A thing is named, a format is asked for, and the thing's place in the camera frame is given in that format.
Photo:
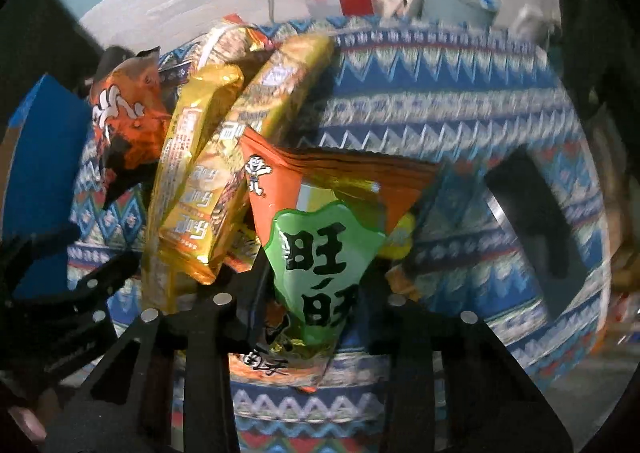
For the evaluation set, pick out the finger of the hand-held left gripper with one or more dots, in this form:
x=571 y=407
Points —
x=85 y=335
x=85 y=290

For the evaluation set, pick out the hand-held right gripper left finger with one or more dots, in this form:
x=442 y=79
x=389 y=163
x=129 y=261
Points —
x=200 y=358

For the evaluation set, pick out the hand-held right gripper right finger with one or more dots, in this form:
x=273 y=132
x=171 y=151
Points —
x=425 y=363

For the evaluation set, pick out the blue-rimmed cardboard box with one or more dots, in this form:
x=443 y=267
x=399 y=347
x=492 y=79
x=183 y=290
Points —
x=40 y=173

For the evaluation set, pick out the orange and green snack packet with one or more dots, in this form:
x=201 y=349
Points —
x=320 y=253

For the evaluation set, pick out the orange and black snack packet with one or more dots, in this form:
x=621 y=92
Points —
x=130 y=123

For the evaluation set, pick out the long yellow snack packet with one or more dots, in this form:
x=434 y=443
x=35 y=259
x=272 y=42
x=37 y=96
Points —
x=270 y=98

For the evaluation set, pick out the person's left hand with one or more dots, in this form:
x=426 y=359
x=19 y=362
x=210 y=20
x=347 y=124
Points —
x=22 y=423

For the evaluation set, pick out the small yellow snack packet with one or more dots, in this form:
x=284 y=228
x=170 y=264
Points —
x=400 y=253

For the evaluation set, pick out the patterned blue tablecloth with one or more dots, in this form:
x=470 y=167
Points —
x=425 y=98

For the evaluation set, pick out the gold and orange snack packet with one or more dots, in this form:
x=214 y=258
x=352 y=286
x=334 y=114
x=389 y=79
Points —
x=225 y=40

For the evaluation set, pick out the white crumpled bag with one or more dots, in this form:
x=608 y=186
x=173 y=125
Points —
x=530 y=18

